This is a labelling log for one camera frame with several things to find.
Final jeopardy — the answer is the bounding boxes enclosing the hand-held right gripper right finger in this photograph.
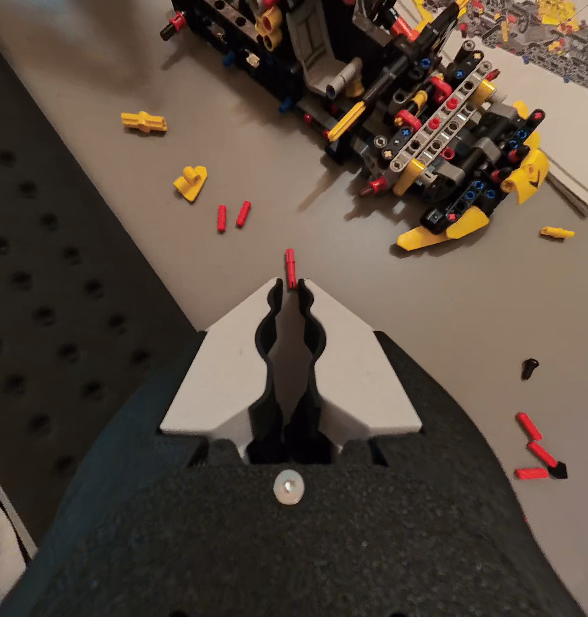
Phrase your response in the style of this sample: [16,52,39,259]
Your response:
[286,278,424,459]

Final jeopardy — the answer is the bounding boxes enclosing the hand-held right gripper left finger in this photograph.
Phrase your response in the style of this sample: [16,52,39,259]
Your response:
[159,278,290,459]

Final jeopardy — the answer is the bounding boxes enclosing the yellow black lego car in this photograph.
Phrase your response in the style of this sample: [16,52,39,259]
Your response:
[160,0,550,251]

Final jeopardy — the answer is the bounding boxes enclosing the scattered small lego pins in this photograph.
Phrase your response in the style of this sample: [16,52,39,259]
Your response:
[513,358,569,481]

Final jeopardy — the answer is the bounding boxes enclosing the yellow wedge lego connector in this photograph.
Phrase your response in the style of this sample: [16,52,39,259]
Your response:
[172,165,209,203]

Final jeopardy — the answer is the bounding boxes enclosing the yellow lego axle connector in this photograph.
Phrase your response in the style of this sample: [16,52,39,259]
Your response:
[120,111,168,134]

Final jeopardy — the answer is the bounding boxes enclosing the lego instruction booklet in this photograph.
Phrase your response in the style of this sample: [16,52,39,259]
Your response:
[395,0,588,218]

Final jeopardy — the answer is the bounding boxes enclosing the black perforated mat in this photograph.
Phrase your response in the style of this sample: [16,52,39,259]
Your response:
[0,34,208,545]

